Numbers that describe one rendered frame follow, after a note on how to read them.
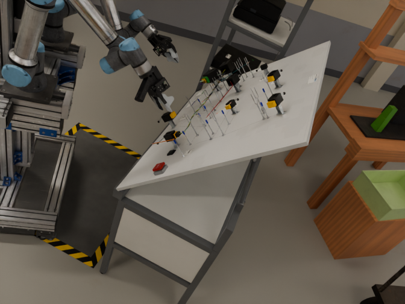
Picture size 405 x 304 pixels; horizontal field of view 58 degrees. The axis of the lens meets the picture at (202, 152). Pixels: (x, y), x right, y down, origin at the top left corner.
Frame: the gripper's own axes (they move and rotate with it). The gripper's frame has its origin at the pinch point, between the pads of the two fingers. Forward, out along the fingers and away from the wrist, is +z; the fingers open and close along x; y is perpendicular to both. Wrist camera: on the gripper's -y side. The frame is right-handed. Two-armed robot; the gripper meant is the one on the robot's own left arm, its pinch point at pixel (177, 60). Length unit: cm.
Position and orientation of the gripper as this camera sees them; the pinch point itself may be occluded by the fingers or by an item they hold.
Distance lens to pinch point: 220.0
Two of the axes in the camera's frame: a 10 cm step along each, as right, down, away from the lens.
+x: 6.9, -4.6, -5.6
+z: 6.6, 7.1, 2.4
